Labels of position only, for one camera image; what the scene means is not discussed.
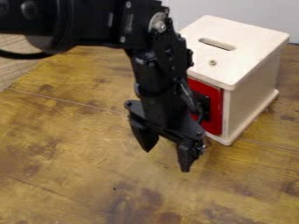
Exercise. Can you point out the white wooden drawer cabinet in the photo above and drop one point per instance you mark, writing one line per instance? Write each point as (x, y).
(236, 58)

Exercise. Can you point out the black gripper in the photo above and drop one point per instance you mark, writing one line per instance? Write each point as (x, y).
(162, 115)

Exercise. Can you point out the red wooden drawer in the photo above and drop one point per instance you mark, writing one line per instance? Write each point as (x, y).
(212, 125)

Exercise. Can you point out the black metal drawer handle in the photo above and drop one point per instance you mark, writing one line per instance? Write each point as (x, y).
(204, 106)

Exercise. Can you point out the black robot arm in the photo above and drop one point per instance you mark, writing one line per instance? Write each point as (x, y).
(138, 26)

